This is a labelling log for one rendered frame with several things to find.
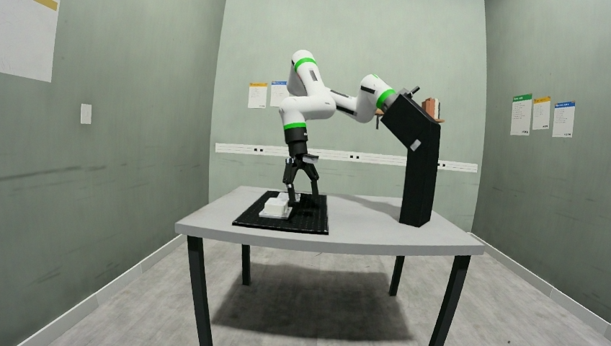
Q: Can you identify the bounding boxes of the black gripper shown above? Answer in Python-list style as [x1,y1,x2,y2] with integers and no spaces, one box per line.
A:
[282,141,319,202]

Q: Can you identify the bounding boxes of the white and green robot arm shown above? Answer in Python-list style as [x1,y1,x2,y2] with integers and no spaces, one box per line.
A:
[279,50,420,144]

